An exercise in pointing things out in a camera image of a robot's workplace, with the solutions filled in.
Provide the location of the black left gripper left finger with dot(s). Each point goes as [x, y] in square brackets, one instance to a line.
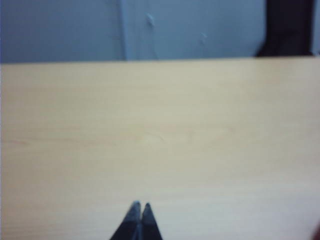
[131, 222]

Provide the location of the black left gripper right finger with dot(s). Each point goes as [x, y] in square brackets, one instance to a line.
[148, 223]

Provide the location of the black office chair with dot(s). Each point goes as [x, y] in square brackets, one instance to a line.
[287, 27]

